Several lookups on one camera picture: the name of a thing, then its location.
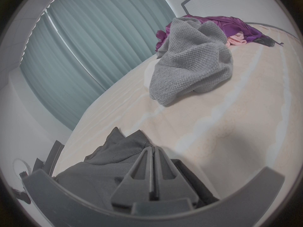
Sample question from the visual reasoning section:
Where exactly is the grey knit garment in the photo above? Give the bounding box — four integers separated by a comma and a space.
149, 17, 234, 107

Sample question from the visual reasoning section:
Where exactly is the purple satin garment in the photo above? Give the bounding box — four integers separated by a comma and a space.
155, 14, 284, 52

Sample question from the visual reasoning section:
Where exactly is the blue-green curtain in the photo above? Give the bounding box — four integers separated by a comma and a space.
46, 0, 178, 89
19, 10, 107, 131

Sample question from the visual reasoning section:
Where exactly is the black T-shirt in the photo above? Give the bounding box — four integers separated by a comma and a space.
53, 127, 219, 209

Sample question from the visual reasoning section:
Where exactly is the pink garment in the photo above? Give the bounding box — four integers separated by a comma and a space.
225, 32, 249, 48

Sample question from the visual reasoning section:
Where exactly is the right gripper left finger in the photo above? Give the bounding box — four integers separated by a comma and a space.
111, 146, 154, 213

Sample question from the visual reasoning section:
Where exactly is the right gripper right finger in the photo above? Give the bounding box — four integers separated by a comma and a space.
153, 146, 199, 208

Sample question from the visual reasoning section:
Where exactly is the bed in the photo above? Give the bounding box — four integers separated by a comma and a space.
51, 0, 303, 201

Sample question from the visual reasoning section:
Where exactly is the black chest of drawers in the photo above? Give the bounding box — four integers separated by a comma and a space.
33, 140, 65, 177

